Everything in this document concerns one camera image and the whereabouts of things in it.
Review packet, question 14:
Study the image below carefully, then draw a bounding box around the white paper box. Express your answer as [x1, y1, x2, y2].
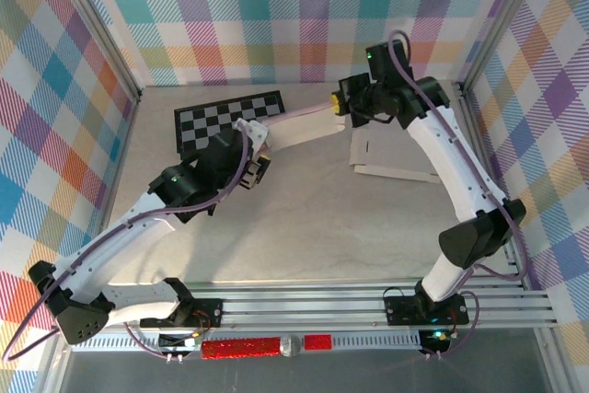
[347, 128, 444, 186]

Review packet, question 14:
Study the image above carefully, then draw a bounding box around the red glitter rectangle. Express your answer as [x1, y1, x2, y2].
[305, 334, 333, 351]

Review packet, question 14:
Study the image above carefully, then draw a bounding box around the white slotted cable duct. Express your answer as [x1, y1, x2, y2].
[73, 331, 422, 353]

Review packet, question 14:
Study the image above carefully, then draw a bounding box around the aluminium frame post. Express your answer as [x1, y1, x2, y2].
[45, 0, 144, 102]
[457, 0, 551, 95]

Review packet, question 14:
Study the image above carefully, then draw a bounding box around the aluminium frame rail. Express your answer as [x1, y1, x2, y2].
[110, 275, 560, 335]

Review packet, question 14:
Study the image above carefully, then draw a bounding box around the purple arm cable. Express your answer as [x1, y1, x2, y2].
[2, 133, 253, 362]
[388, 29, 533, 360]

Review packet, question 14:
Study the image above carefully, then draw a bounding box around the black grey checkerboard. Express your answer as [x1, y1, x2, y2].
[173, 90, 286, 155]

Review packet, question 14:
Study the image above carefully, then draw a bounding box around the pink paper box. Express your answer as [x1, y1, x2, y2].
[262, 104, 347, 154]

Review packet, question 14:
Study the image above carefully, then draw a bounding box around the small controller board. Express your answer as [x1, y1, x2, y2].
[418, 329, 451, 353]
[158, 330, 202, 352]

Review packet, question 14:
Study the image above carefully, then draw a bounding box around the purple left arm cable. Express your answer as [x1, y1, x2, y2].
[2, 133, 253, 362]

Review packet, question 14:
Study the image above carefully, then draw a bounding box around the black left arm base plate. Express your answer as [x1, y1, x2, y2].
[137, 298, 224, 332]

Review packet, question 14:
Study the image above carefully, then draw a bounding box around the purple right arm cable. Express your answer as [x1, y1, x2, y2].
[388, 29, 533, 360]

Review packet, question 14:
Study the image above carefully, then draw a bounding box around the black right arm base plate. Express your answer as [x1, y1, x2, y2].
[384, 289, 470, 326]

